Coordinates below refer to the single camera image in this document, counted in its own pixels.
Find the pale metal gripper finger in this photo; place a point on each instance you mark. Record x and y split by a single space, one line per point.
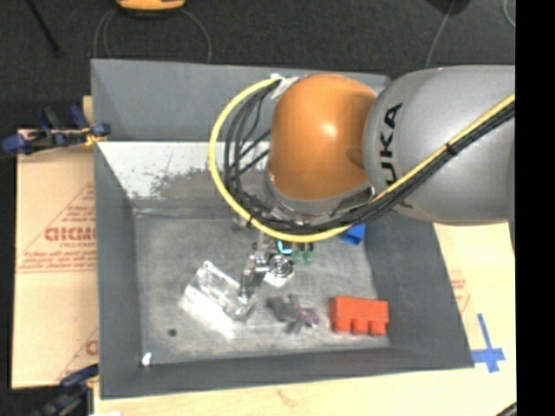
259 279
245 285

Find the clear plastic box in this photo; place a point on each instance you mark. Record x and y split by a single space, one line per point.
208 293

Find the grey metal bin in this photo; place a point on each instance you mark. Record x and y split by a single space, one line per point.
182 249

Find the blue block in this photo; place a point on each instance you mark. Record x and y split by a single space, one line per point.
354 234

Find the red toy brick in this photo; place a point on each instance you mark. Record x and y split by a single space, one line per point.
357 314

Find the small white piece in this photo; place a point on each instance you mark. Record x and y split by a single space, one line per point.
146 359

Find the brown cardboard board red print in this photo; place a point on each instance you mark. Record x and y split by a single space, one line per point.
52 275

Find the black cylinder on white bracket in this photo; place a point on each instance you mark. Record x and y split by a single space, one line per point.
282 268

